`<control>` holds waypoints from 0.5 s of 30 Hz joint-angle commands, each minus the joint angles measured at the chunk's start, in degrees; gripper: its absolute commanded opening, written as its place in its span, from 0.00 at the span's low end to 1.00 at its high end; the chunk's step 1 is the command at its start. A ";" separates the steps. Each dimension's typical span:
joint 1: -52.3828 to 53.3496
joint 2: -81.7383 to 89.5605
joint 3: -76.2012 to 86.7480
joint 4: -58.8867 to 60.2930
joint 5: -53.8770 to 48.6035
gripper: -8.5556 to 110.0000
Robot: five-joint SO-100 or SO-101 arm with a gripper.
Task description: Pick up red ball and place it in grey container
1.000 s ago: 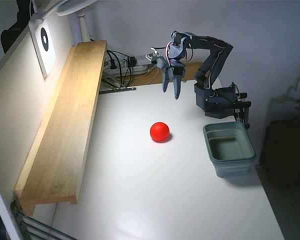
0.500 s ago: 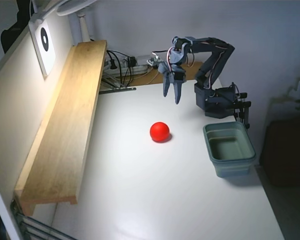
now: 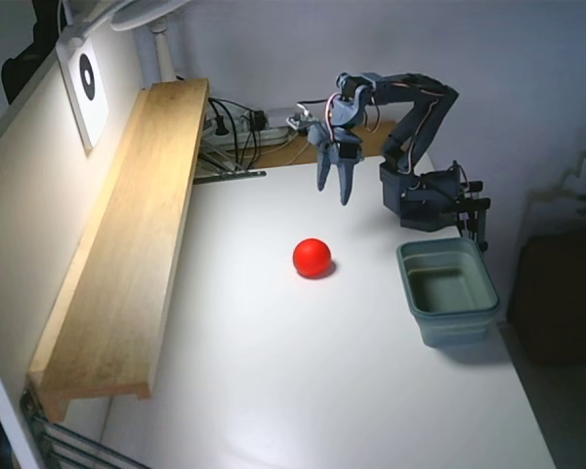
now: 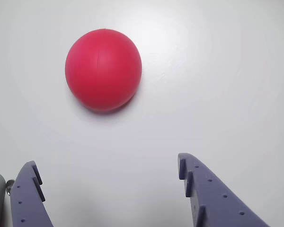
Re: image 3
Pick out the blue-grey gripper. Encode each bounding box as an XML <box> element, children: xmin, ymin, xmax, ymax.
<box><xmin>307</xmin><ymin>91</ymin><xmax>368</xmax><ymax>207</ymax></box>

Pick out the red ball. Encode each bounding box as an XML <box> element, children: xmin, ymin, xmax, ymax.
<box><xmin>292</xmin><ymin>237</ymin><xmax>333</xmax><ymax>279</ymax></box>

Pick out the grey plastic container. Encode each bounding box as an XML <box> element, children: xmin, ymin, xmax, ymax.
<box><xmin>396</xmin><ymin>237</ymin><xmax>501</xmax><ymax>349</ymax></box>

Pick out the white power strip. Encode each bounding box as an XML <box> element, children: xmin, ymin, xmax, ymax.
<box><xmin>208</xmin><ymin>107</ymin><xmax>300</xmax><ymax>149</ymax></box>

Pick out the white desk lamp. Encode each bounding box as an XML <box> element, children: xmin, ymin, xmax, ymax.
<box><xmin>109</xmin><ymin>0</ymin><xmax>192</xmax><ymax>82</ymax></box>

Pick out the long wooden shelf board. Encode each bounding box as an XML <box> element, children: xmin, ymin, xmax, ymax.
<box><xmin>27</xmin><ymin>77</ymin><xmax>211</xmax><ymax>424</ymax></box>

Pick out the dark brown furniture piece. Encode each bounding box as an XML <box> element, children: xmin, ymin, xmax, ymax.
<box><xmin>506</xmin><ymin>233</ymin><xmax>586</xmax><ymax>365</ymax></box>

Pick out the white partition board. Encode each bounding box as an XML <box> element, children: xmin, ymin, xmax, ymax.
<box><xmin>0</xmin><ymin>58</ymin><xmax>146</xmax><ymax>469</ymax></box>

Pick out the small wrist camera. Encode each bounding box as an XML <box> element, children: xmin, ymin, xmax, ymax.
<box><xmin>285</xmin><ymin>101</ymin><xmax>319</xmax><ymax>136</ymax></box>

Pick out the metal shelf bracket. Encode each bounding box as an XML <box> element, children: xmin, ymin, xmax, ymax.
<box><xmin>192</xmin><ymin>167</ymin><xmax>268</xmax><ymax>187</ymax></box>

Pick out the power strip with black cables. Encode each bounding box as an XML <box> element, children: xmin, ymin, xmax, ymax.
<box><xmin>207</xmin><ymin>96</ymin><xmax>268</xmax><ymax>171</ymax></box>

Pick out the white card with black ring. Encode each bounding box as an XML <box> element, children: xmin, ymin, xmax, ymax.
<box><xmin>55</xmin><ymin>36</ymin><xmax>111</xmax><ymax>157</ymax></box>

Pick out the metal wire rack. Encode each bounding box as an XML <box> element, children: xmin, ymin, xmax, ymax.
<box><xmin>20</xmin><ymin>388</ymin><xmax>146</xmax><ymax>469</ymax></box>

